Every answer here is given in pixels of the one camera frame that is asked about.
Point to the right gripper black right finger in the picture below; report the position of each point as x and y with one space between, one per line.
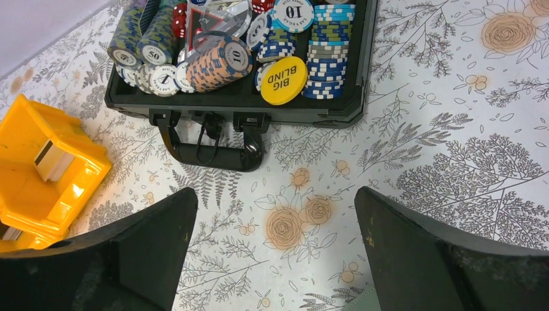
419 263

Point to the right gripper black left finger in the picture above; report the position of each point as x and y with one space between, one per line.
132 264

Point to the card in yellow bin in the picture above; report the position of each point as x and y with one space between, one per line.
51 162

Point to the yellow double storage bin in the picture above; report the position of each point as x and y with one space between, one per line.
34 213

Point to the floral table mat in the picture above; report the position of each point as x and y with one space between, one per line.
456 127

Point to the black poker chip case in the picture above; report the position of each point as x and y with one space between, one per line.
240 104

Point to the orange poker chip stack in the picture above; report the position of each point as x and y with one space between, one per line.
226 62

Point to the yellow big blind chip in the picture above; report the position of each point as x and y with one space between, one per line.
284 81

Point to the blue white chip stack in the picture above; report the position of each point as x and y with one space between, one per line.
328 49

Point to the white ten poker chip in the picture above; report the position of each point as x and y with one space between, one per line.
294 15

